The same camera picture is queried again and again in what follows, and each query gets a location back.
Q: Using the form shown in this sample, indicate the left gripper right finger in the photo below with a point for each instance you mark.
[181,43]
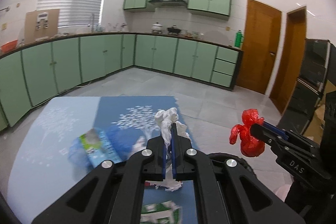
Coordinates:
[226,190]

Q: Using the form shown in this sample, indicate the orange plastic basin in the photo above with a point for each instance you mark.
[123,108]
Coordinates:
[9,46]

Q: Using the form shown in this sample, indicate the black wok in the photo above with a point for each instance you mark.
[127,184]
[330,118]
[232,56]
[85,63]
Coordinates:
[173,31]

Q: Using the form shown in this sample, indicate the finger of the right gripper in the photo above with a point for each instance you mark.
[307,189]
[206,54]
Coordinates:
[263,134]
[275,128]

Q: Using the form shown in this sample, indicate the blue milk carton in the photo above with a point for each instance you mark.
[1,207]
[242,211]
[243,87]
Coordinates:
[98,147]

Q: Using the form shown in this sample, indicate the blue plastic bag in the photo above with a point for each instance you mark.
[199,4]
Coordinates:
[125,142]

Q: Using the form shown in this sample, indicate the cardboard boxes on floor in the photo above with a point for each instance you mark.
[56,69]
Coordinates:
[314,131]

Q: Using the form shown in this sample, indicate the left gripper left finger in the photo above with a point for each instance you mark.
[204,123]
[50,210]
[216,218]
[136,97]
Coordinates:
[112,192]

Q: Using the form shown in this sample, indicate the green lower kitchen cabinets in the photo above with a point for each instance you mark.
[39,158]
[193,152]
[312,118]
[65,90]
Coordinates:
[32,75]

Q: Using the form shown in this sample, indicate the brown cardboard box on counter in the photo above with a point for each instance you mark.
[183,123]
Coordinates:
[41,24]

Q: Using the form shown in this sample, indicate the black glass cabinet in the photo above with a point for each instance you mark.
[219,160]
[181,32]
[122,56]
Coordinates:
[309,86]

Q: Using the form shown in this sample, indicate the green thermos bottle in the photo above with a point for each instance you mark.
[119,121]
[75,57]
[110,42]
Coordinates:
[238,39]

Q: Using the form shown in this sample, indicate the red plastic bag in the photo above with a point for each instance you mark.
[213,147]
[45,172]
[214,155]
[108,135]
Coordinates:
[249,145]

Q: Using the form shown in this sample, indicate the white cooking pot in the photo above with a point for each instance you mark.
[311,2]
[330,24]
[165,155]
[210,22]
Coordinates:
[156,28]

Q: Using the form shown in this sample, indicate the white tissue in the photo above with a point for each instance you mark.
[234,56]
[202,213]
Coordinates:
[164,119]

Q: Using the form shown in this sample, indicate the blue tree-print tablecloth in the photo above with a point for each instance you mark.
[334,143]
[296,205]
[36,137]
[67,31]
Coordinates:
[70,137]

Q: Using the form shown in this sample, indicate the green white wrapper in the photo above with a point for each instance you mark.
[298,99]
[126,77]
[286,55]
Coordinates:
[164,212]

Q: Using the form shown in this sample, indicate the range hood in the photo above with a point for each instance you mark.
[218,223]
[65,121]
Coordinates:
[168,3]

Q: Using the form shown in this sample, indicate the brown wooden door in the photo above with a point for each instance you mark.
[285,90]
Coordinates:
[291,58]
[260,44]

